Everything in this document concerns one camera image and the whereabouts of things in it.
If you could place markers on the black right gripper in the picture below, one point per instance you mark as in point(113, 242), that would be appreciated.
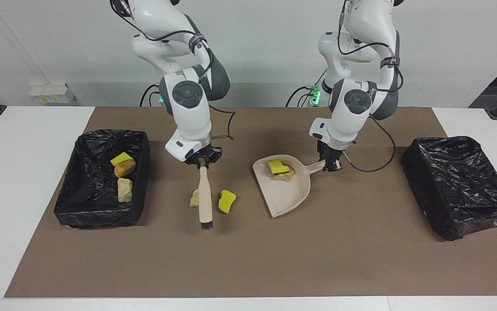
point(205, 156)

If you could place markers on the brown table mat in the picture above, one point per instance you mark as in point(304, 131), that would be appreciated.
point(231, 268)

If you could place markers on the beige hand brush black bristles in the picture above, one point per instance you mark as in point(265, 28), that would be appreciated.
point(205, 194)

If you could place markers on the bin lined with black bag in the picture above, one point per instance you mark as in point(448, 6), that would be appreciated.
point(88, 194)
point(460, 185)

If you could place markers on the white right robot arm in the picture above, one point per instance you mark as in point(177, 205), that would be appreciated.
point(188, 121)

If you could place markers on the beige plastic dustpan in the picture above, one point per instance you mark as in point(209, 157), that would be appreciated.
point(287, 198)

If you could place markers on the notched yellow sponge piece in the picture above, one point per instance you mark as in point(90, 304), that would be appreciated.
point(276, 165)

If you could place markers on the beige layered pastry piece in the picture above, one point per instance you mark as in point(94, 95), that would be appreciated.
point(124, 190)

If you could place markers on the pale beige pastry piece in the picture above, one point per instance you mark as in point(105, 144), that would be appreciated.
point(194, 199)
point(289, 175)

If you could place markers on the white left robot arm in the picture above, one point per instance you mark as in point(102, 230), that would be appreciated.
point(352, 116)

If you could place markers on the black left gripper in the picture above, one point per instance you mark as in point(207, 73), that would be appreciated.
point(330, 153)

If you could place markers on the white wall outlet box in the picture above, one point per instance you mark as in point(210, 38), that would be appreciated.
point(52, 94)

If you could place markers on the brown bread loaf toy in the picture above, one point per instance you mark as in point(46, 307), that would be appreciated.
point(124, 168)

